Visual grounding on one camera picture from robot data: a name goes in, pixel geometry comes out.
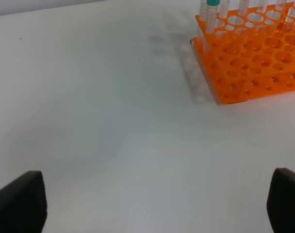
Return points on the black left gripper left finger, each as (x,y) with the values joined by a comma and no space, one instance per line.
(23,204)

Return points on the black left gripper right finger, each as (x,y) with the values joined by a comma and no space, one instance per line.
(281,201)

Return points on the orange test tube rack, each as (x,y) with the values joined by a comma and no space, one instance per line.
(257,63)

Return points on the teal capped tube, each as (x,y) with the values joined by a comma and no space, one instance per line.
(262,6)
(208,15)
(242,16)
(280,4)
(224,8)

